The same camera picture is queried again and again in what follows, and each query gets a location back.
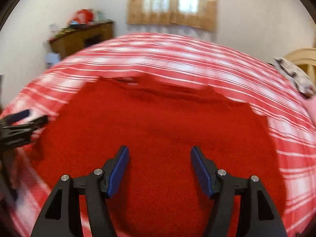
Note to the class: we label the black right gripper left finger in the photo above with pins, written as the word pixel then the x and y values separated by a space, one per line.
pixel 72 199

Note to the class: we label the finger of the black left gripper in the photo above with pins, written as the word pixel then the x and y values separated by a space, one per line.
pixel 32 125
pixel 12 118

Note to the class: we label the red knitted sweater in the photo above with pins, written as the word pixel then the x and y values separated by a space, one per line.
pixel 159 194

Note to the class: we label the red white plaid bedspread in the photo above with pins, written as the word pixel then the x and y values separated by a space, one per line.
pixel 192 62

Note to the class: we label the white blue shopping bag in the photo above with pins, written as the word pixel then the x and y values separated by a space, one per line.
pixel 52 59

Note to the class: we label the brown wooden desk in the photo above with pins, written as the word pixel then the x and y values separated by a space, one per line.
pixel 71 40

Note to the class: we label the red gift bag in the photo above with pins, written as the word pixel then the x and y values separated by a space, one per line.
pixel 83 16

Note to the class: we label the pink blanket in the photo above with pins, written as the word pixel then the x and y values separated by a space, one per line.
pixel 310 106

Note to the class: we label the white brown patterned pillow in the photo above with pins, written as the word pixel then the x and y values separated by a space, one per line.
pixel 296 76

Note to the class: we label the cream wooden headboard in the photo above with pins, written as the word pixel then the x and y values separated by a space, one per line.
pixel 304 58

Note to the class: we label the beige patterned window curtain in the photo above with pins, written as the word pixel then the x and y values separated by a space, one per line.
pixel 200 14

